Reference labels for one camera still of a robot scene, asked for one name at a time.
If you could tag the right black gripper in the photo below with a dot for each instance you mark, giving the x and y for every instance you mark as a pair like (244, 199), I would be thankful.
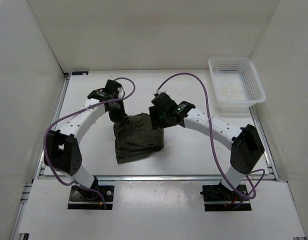
(154, 114)

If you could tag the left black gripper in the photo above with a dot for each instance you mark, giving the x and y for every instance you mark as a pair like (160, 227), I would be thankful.
(120, 117)

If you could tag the olive green shorts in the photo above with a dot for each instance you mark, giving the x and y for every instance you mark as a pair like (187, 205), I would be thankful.
(135, 139)

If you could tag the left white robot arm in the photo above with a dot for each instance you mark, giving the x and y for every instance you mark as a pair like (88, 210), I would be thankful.
(61, 141)

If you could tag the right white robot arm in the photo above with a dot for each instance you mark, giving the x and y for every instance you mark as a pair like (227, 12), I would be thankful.
(244, 143)

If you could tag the white plastic basket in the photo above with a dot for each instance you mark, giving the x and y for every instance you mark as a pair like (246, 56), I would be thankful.
(236, 82)

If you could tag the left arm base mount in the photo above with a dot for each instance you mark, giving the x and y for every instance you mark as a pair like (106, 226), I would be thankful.
(82, 199)

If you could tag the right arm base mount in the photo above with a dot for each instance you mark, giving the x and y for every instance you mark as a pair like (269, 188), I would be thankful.
(217, 198)

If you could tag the aluminium table frame rail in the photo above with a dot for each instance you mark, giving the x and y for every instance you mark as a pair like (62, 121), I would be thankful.
(89, 214)

